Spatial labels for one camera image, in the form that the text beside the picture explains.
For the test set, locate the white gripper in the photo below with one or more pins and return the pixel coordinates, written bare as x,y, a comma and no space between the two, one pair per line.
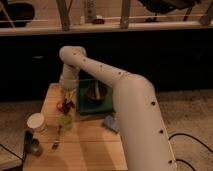
68,84

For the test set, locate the dark red grapes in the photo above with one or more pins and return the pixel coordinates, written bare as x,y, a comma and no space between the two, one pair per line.
67,106

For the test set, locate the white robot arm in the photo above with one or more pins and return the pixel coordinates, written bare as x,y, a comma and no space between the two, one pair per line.
142,130

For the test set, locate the green plastic cup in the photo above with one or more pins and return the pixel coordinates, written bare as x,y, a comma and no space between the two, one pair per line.
65,121

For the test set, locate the orange fruit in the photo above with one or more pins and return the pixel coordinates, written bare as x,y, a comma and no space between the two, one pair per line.
59,106

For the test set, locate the green tray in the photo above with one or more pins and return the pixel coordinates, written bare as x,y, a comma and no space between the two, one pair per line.
86,106

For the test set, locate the dark brown bowl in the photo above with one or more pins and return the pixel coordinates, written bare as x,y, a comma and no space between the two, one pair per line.
96,91

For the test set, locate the metal fork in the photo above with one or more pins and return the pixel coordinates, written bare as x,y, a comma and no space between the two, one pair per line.
57,139

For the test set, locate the wooden railing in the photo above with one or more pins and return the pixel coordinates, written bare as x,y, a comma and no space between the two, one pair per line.
42,17

